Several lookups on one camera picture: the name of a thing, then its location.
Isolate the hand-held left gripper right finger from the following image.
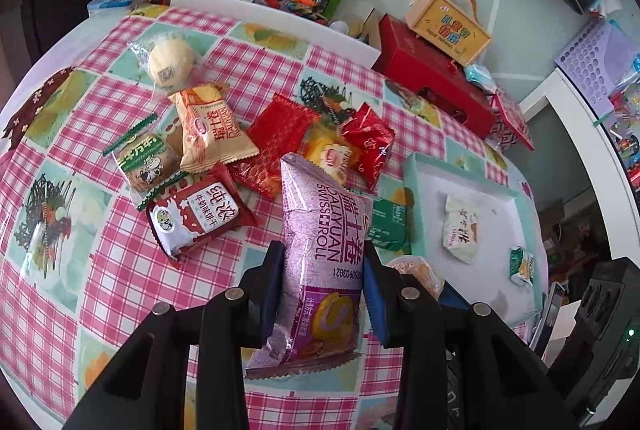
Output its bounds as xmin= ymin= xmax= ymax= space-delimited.
xmin=362 ymin=242 xmax=576 ymax=430

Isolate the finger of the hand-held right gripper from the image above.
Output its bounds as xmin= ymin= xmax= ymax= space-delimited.
xmin=440 ymin=281 xmax=473 ymax=312

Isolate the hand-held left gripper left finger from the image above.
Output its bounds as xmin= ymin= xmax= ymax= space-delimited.
xmin=62 ymin=240 xmax=287 ymax=430

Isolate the purple swiss roll packet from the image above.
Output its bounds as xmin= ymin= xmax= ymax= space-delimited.
xmin=244 ymin=153 xmax=375 ymax=378

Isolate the dark green snack packet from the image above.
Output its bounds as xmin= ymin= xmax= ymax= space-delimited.
xmin=350 ymin=187 xmax=413 ymax=252

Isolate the teal cardboard tray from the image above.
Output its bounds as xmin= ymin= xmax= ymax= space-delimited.
xmin=402 ymin=152 xmax=548 ymax=346

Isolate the yellow orange cake packet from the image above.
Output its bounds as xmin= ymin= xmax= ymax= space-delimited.
xmin=167 ymin=82 xmax=261 ymax=174

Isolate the green cow biscuit packet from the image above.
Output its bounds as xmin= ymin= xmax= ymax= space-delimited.
xmin=102 ymin=111 xmax=190 ymax=212

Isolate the round pastry in clear wrapper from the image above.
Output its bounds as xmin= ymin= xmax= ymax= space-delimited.
xmin=385 ymin=255 xmax=446 ymax=302

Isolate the white pastry packet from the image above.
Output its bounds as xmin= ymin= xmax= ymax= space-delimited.
xmin=440 ymin=192 xmax=483 ymax=265

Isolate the small green yellow packet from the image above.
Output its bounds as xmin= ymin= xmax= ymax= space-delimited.
xmin=509 ymin=247 xmax=536 ymax=286

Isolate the red brown milk biscuit packet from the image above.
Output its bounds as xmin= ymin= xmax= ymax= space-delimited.
xmin=145 ymin=162 xmax=261 ymax=267

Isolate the small yellow cake packet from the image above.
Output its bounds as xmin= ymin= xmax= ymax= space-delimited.
xmin=301 ymin=122 xmax=363 ymax=188

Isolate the flat red patterned packet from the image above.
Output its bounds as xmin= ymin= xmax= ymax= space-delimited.
xmin=227 ymin=92 xmax=321 ymax=201

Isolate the crinkled red snack packet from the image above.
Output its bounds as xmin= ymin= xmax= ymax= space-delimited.
xmin=342 ymin=102 xmax=396 ymax=193

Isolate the red patterned bag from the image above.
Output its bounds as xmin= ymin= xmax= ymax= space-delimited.
xmin=487 ymin=87 xmax=536 ymax=153

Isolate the light blue plastic wrapper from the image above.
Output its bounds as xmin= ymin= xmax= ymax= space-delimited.
xmin=465 ymin=62 xmax=498 ymax=93

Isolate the pink checked tablecloth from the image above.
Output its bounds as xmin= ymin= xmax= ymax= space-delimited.
xmin=0 ymin=5 xmax=538 ymax=430

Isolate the red gift box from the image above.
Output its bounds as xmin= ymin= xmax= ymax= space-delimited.
xmin=372 ymin=14 xmax=496 ymax=141

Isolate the round yellow bun packet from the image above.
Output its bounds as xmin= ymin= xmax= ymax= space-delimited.
xmin=129 ymin=32 xmax=201 ymax=93

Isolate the white tape roll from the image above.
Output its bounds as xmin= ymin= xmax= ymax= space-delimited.
xmin=330 ymin=17 xmax=371 ymax=42

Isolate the purple perforated basket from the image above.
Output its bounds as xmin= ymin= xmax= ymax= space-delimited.
xmin=554 ymin=17 xmax=640 ymax=121

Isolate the blue tissue box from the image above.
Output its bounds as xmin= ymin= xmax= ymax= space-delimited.
xmin=87 ymin=0 xmax=153 ymax=16

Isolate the white shelf frame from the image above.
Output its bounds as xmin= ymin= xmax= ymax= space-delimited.
xmin=517 ymin=67 xmax=640 ymax=261

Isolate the beige carry box with handle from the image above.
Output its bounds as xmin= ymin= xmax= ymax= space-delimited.
xmin=404 ymin=0 xmax=493 ymax=67

